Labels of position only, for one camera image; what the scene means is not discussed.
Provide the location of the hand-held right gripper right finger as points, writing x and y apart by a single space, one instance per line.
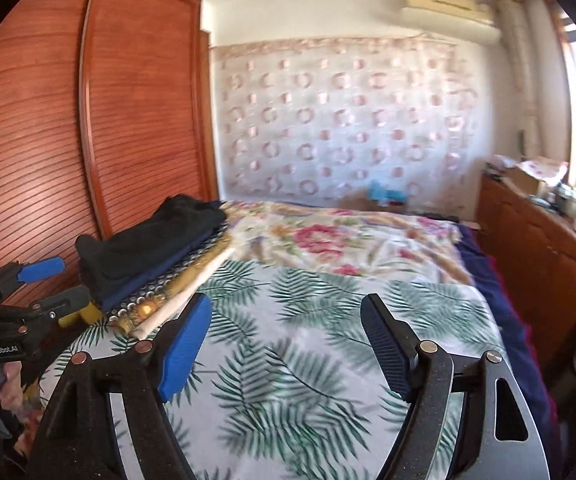
388 350

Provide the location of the wooden sideboard cabinet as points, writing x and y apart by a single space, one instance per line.
533 260

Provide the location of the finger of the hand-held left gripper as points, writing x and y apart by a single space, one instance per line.
42 270
62 300

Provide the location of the yellow patterned folded garment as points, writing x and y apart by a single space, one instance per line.
142 312

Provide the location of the cardboard box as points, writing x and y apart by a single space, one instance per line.
520 180

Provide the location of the black t-shirt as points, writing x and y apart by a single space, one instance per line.
157 235

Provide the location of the navy blue blanket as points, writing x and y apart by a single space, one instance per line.
508 320

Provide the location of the circle patterned sheer curtain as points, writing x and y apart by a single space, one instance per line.
348 120

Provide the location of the white window curtain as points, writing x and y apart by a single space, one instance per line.
518 75

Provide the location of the white folded garment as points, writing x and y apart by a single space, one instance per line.
167 314

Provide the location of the polka dot cloth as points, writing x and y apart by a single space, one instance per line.
545 170

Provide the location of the leaf print bed sheet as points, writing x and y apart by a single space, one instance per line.
288 360

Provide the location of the floral blanket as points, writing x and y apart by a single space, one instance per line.
348 240

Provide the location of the wall air conditioner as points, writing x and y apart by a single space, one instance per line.
448 10

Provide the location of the wooden slatted wardrobe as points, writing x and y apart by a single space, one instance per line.
117 135

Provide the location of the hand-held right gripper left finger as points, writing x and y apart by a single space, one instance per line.
185 350

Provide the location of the blue toy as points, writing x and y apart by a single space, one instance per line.
385 192

